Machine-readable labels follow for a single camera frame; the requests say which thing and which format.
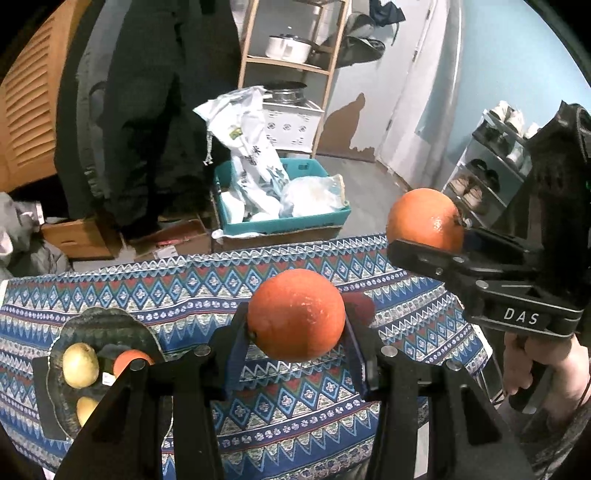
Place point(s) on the blue patterned tablecloth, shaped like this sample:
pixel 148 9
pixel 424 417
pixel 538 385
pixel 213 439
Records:
pixel 184 295

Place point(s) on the metal steamer pot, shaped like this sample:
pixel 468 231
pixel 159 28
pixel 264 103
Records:
pixel 284 94

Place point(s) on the dark folded umbrella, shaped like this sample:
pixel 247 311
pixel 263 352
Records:
pixel 388 11

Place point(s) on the white plastic bag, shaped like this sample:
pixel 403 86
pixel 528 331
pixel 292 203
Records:
pixel 314 196

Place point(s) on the white cooking pot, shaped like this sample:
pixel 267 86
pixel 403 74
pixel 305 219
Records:
pixel 288 48

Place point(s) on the grey jacket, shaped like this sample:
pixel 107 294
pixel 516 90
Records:
pixel 94 115

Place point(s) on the yellow apple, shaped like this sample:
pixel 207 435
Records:
pixel 81 364

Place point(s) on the black hanging bag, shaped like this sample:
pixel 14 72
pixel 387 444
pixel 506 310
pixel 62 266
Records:
pixel 360 50

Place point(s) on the metal shoe rack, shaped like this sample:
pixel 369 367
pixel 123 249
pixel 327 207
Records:
pixel 466 152

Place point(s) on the small yellow fruit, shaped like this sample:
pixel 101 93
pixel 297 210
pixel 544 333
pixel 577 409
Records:
pixel 87 408

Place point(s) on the black hooded jacket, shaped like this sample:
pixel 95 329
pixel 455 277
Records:
pixel 161 115

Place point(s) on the white patterned box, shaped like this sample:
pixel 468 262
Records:
pixel 293 127

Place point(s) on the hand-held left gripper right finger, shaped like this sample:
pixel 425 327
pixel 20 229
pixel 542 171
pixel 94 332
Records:
pixel 356 344

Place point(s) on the dark glass plate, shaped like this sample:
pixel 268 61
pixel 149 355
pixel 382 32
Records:
pixel 92 323

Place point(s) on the person's right hand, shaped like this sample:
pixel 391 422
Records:
pixel 568 374

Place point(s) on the wooden louvered wardrobe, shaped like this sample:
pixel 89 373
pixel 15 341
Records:
pixel 32 106

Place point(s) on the grey clothes pile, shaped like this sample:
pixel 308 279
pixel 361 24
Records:
pixel 27 240

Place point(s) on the red apple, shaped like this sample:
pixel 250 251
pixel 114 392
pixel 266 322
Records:
pixel 362 307

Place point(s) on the small orange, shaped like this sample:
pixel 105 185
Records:
pixel 131 360

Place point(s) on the cardboard box with red contents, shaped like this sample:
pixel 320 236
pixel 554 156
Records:
pixel 175 240

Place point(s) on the grey hanging bag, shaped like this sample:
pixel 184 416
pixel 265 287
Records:
pixel 358 23

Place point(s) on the white door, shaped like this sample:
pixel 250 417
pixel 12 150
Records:
pixel 392 101

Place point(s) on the wooden drawer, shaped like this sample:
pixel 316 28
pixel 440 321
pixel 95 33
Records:
pixel 83 237

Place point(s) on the teal plastic basket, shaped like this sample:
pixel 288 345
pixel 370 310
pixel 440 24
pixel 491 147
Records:
pixel 300 168

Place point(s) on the person's right forearm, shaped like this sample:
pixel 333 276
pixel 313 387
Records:
pixel 563 447

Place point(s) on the wooden shelf rack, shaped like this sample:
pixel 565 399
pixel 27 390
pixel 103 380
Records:
pixel 249 46

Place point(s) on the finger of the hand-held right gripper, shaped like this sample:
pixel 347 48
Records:
pixel 498 242
pixel 434 263

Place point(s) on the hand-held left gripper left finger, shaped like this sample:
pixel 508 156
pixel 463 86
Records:
pixel 235 350

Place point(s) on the white printed rice bag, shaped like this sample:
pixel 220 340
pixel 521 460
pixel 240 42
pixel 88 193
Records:
pixel 249 152

